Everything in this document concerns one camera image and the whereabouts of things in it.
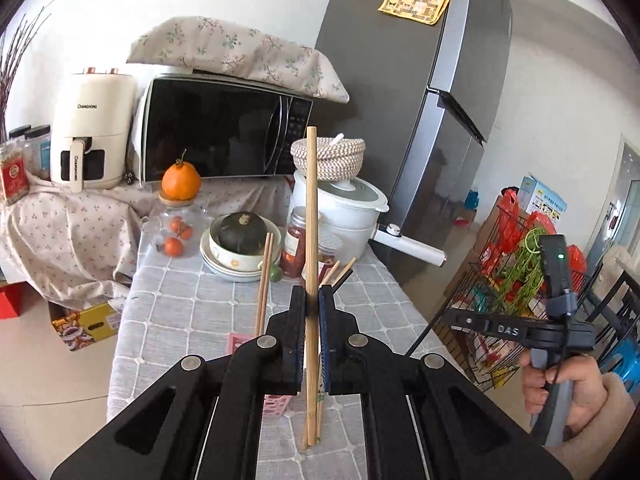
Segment black wire rack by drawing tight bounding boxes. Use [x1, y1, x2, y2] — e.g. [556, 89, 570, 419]
[432, 194, 597, 394]

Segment dark green pumpkin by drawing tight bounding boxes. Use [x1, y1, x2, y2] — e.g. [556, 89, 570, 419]
[218, 211, 267, 255]

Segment white pot handle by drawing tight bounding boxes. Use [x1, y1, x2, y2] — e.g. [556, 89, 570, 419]
[370, 223, 447, 268]

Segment stacked white plates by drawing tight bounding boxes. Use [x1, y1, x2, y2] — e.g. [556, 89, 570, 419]
[198, 231, 262, 283]

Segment white rice cooker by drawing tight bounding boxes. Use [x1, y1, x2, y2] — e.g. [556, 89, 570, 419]
[318, 178, 390, 264]

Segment cardboard box on floor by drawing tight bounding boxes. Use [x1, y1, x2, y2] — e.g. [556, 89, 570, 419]
[48, 302, 122, 351]

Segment right hand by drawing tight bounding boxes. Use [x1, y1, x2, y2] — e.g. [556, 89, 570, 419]
[520, 350, 608, 434]

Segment black microwave oven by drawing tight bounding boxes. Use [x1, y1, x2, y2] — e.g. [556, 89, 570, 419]
[127, 74, 312, 184]

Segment grey refrigerator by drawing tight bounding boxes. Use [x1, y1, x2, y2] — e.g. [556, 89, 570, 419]
[311, 0, 512, 247]

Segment pink perforated basket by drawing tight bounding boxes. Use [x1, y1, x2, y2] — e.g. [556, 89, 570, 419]
[227, 332, 292, 417]

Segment wooden chopstick tall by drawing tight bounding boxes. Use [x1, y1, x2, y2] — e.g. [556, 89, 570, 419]
[306, 126, 320, 446]

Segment grey checked tablecloth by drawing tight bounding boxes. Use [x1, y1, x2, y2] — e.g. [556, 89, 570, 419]
[105, 231, 471, 480]

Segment white air fryer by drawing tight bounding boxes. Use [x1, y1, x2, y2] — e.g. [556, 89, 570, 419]
[50, 67, 138, 193]

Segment glass jar with tomatoes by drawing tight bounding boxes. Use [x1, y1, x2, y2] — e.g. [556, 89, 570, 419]
[138, 197, 210, 259]

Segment orange fruit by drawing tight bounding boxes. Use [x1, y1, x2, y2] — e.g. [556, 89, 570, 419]
[160, 151, 202, 202]

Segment red label dried fruit jar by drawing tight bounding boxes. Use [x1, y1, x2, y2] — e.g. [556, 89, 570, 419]
[280, 206, 306, 278]

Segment floral beige cloth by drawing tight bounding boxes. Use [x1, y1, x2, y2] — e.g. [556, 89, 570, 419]
[1, 177, 292, 310]

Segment green lime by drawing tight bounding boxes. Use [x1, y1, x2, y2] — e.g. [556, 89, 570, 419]
[269, 264, 283, 283]

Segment floral cloth cover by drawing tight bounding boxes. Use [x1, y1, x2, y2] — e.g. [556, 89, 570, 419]
[128, 16, 349, 104]

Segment woven straw basket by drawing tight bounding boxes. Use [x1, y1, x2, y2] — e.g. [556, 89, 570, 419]
[316, 134, 366, 181]

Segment black chopstick long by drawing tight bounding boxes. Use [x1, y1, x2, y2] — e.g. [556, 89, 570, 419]
[335, 263, 427, 354]

